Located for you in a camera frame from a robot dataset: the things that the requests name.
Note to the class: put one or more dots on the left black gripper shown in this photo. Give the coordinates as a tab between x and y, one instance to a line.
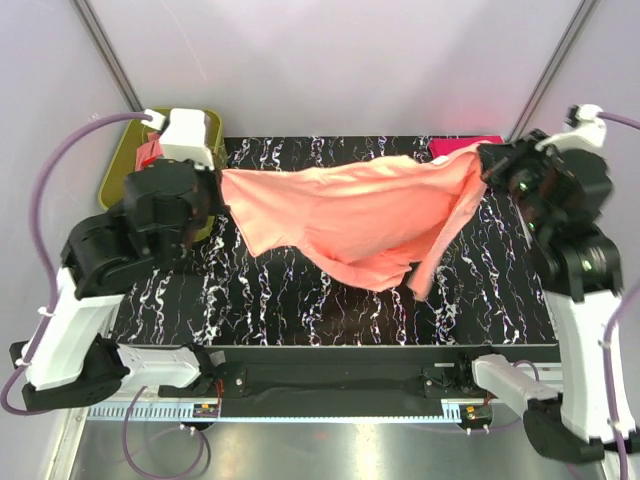
214	179

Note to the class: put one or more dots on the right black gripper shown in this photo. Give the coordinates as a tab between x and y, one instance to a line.
495	159

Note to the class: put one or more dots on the salmon pink t shirt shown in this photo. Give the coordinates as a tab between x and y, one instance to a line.
371	225

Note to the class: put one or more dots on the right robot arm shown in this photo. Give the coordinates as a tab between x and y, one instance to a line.
559	185

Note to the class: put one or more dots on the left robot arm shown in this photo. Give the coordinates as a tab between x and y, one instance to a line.
69	364

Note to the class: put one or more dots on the dusty pink t shirt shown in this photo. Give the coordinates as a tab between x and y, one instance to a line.
148	152

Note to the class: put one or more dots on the olive green plastic bin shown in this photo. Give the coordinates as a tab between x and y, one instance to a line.
115	170

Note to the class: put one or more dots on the folded magenta t shirt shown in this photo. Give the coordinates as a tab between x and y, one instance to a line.
446	145

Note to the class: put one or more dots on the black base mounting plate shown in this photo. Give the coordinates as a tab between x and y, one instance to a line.
324	366

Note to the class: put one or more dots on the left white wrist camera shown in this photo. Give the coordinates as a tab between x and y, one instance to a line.
183	134

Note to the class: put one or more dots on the aluminium frame rail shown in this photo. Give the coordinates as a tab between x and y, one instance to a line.
419	402

